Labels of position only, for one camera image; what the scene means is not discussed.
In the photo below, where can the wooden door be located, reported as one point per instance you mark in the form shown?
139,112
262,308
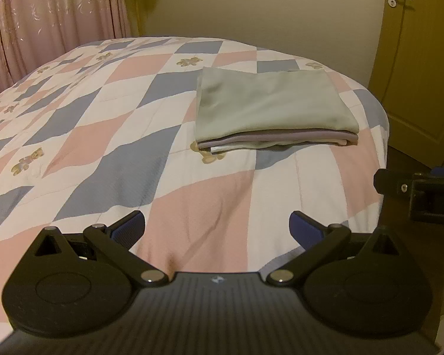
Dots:
418,63

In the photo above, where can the cream folded garment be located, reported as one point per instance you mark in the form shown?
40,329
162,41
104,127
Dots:
273,145

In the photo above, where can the checkered quilt bed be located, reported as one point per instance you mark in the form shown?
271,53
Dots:
114,137

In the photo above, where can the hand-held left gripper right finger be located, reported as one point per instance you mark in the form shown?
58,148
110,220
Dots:
305,229

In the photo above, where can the pink curtain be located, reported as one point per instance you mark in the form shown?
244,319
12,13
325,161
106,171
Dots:
48,18

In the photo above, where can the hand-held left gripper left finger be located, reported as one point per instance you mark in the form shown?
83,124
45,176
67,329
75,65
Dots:
128,226

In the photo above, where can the light green garment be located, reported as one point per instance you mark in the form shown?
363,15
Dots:
266,103

